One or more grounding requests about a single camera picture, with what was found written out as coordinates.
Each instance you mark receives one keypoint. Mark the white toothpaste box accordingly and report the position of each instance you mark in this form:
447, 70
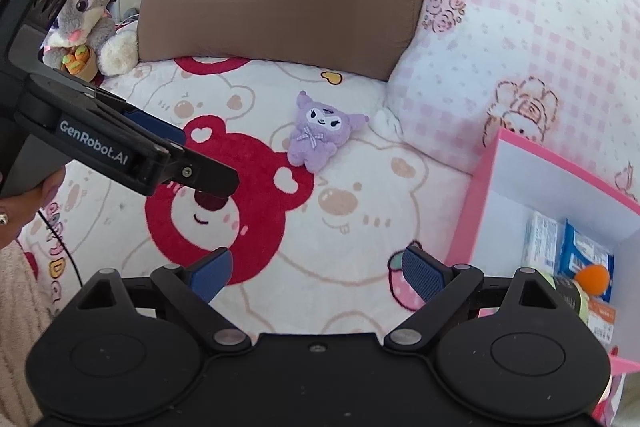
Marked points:
541, 243

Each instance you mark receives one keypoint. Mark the blue wet wipes pack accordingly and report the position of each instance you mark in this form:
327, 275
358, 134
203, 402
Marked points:
579, 250

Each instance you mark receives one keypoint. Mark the pink cardboard box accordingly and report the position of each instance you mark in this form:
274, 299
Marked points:
515, 178

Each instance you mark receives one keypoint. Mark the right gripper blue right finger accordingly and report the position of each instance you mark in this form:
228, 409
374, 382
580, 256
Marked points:
446, 291

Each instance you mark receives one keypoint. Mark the green yarn ball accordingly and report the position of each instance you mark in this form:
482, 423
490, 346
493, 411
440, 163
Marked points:
571, 292

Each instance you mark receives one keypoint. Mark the person left hand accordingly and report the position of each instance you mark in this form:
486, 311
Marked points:
19, 210

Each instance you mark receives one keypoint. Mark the purple plush toy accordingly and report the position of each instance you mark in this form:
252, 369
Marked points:
320, 130

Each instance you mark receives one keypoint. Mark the orange makeup sponge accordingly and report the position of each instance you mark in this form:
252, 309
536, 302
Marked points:
593, 279

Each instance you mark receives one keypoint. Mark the clear dental floss box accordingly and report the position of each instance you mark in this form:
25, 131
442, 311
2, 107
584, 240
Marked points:
601, 320

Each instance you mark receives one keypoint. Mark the grey bunny plush toy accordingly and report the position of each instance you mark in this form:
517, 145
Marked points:
85, 42

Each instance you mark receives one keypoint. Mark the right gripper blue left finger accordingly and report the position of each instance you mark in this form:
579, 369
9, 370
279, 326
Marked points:
187, 293

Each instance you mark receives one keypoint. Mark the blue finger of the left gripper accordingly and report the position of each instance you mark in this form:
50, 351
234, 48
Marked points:
192, 169
157, 126

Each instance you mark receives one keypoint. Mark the pink checkered pillow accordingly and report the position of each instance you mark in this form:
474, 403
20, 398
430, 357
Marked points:
563, 74

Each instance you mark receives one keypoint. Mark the cream knit sleeve forearm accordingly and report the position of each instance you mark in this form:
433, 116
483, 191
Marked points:
23, 318

